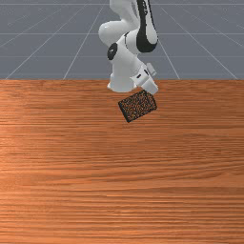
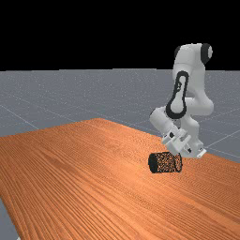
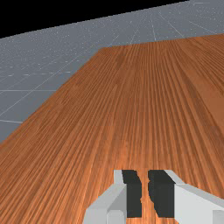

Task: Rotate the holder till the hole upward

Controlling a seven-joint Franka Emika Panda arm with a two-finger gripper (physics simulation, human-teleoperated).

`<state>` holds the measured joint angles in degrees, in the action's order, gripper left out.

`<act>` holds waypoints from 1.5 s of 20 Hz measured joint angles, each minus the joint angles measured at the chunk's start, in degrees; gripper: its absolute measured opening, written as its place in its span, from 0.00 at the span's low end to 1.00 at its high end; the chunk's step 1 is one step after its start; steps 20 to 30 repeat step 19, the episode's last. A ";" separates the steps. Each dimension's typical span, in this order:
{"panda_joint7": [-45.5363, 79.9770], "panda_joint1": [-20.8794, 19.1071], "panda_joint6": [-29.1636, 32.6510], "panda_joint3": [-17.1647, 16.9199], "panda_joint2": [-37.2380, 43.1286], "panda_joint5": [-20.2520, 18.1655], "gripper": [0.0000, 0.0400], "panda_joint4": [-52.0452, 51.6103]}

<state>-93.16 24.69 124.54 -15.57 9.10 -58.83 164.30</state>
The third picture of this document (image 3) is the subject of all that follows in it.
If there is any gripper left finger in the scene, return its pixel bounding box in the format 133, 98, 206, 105
82, 169, 144, 224

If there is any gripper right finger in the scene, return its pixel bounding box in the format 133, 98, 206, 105
147, 169, 224, 224

